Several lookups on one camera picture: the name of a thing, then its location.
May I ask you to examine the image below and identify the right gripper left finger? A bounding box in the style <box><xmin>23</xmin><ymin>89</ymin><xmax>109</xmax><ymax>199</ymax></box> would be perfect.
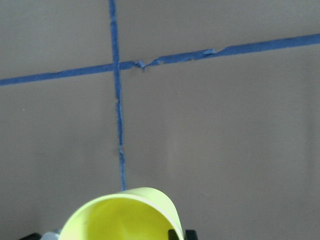
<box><xmin>20</xmin><ymin>232</ymin><xmax>42</xmax><ymax>240</ymax></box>

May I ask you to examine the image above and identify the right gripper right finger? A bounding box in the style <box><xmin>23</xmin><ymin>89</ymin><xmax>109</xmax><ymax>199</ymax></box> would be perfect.
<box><xmin>168</xmin><ymin>229</ymin><xmax>198</xmax><ymax>240</ymax></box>

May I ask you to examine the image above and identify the yellow plastic cup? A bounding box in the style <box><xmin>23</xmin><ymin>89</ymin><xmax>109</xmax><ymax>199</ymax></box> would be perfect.
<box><xmin>59</xmin><ymin>187</ymin><xmax>184</xmax><ymax>240</ymax></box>

